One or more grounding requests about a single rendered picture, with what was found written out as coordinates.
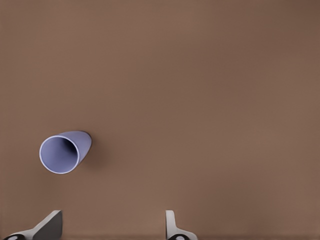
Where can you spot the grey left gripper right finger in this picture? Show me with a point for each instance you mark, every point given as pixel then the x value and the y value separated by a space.
pixel 170 225

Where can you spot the purple cup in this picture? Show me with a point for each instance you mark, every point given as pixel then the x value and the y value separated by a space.
pixel 61 153

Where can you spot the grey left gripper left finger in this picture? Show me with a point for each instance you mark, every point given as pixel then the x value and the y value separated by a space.
pixel 47 227

